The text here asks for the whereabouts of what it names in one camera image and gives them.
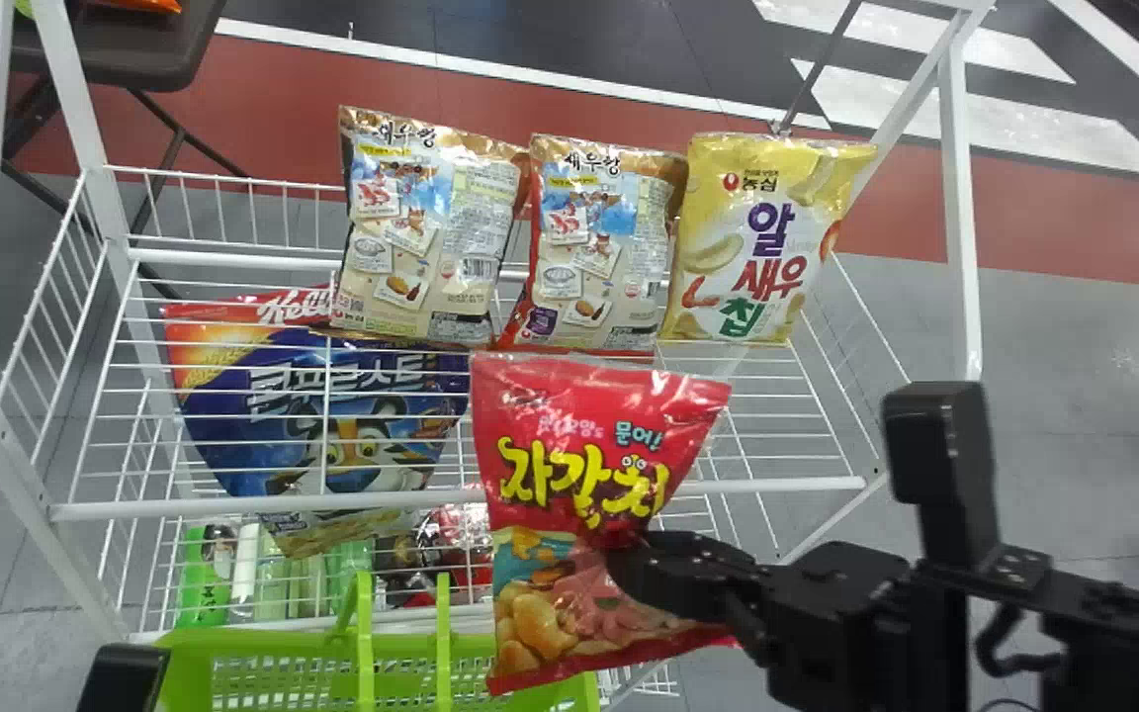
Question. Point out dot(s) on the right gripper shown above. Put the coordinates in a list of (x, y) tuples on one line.
[(836, 633)]

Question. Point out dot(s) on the red snack packet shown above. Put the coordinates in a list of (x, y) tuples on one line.
[(579, 445)]

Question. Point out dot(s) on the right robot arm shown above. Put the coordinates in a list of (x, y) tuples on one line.
[(1123, 643)]

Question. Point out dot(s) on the yellow snack packet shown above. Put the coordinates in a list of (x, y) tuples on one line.
[(757, 247)]

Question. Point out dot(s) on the gold white snack packet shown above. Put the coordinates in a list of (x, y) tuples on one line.
[(599, 247), (431, 227)]

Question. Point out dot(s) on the green basket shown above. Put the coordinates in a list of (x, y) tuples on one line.
[(332, 682)]

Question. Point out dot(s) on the blue cereal bag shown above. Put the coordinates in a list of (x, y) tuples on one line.
[(263, 405)]

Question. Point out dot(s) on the green snack packet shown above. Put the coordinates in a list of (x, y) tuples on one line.
[(202, 583)]

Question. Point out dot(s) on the dark side table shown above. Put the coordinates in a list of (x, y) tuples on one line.
[(125, 44)]

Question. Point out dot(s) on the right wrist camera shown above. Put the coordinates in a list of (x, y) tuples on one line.
[(940, 455)]

